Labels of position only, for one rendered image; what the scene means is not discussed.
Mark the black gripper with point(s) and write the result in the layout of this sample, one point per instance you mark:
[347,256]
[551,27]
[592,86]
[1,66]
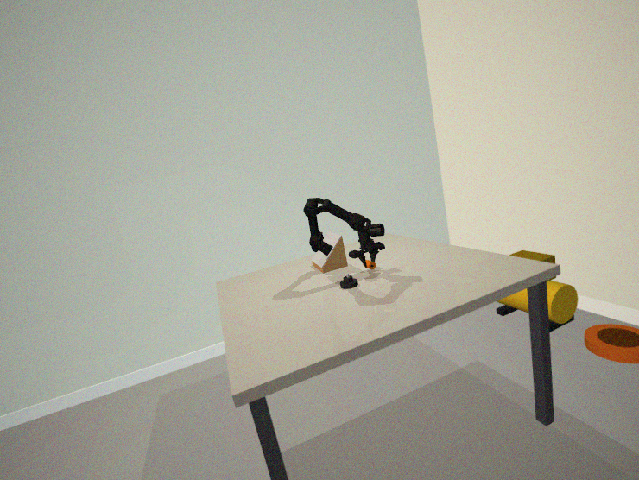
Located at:
[360,254]

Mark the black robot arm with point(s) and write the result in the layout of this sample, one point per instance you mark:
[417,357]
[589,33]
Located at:
[354,220]

